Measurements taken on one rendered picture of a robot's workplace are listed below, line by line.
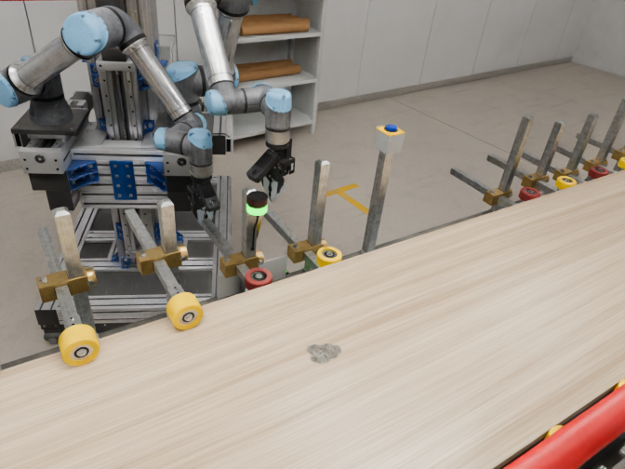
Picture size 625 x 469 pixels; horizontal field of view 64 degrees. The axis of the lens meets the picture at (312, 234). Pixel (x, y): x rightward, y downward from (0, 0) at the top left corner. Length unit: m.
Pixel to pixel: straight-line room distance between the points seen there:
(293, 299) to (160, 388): 0.43
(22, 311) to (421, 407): 2.16
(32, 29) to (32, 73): 2.04
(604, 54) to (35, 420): 8.66
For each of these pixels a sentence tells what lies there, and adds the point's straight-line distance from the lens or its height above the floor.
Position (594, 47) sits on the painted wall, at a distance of 9.10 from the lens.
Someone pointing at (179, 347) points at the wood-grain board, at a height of 0.90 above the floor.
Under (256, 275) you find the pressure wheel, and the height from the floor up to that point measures 0.91.
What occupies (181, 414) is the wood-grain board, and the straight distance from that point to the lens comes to 1.16.
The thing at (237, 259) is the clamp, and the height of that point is 0.87.
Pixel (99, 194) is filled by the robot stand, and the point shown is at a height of 0.74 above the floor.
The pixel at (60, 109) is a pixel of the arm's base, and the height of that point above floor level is 1.09.
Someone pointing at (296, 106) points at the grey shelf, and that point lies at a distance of 4.86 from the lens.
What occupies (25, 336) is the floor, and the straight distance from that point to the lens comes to 2.75.
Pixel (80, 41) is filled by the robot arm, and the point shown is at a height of 1.42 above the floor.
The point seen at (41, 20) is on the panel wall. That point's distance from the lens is 3.94.
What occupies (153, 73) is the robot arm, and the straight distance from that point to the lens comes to 1.80.
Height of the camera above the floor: 1.84
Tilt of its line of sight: 34 degrees down
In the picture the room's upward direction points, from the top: 6 degrees clockwise
